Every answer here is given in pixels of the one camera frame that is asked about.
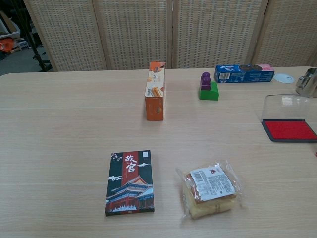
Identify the red ink stamp pad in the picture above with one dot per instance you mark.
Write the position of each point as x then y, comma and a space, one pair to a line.
288, 129

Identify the long orange biscuit box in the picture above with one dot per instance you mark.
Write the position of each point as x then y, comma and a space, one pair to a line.
154, 106

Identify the green toy block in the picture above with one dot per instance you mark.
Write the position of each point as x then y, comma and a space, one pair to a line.
209, 95

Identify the purple toy block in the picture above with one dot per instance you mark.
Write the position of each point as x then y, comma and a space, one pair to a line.
205, 83

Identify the black palace print card box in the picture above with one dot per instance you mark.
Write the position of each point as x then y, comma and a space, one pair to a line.
130, 183

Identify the wrapped cake slice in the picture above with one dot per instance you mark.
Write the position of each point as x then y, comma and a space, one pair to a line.
213, 188

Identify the wooden lattice folding screen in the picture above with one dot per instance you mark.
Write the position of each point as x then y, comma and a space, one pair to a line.
138, 32

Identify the blue Oreo cookie box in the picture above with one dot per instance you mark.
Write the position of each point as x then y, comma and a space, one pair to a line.
244, 74

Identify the white round lid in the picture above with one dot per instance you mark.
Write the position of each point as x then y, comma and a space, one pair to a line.
284, 78

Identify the black tripod stand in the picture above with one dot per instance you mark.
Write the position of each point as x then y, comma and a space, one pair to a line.
39, 59

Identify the steel milk pitcher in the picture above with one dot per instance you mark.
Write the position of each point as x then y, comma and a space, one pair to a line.
308, 84

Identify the orange round object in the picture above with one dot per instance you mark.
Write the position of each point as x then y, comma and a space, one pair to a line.
6, 45

